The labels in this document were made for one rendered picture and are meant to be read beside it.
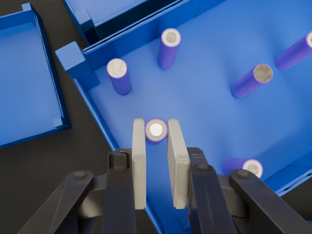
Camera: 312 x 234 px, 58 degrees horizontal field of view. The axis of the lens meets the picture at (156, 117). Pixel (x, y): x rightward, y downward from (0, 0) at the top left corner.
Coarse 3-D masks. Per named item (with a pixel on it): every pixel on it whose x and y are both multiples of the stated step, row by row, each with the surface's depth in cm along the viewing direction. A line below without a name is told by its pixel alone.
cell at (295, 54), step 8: (304, 40) 26; (288, 48) 29; (296, 48) 27; (304, 48) 26; (280, 56) 30; (288, 56) 29; (296, 56) 28; (304, 56) 27; (280, 64) 30; (288, 64) 29
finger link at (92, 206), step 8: (104, 176) 14; (96, 184) 13; (104, 184) 13; (96, 192) 13; (104, 192) 13; (88, 200) 13; (96, 200) 13; (80, 208) 13; (88, 208) 13; (96, 208) 13; (80, 216) 13; (88, 216) 13
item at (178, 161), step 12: (168, 120) 21; (168, 132) 20; (180, 132) 18; (168, 144) 20; (180, 144) 16; (168, 156) 20; (180, 156) 14; (180, 168) 14; (180, 180) 15; (180, 192) 15; (180, 204) 15
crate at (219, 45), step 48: (192, 0) 27; (240, 0) 32; (288, 0) 33; (96, 48) 26; (144, 48) 31; (192, 48) 31; (240, 48) 32; (96, 96) 30; (144, 96) 30; (192, 96) 31; (288, 96) 31; (192, 144) 30; (240, 144) 30; (288, 144) 30
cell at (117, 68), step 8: (112, 64) 24; (120, 64) 24; (112, 72) 24; (120, 72) 24; (128, 72) 25; (112, 80) 25; (120, 80) 25; (128, 80) 27; (120, 88) 27; (128, 88) 29
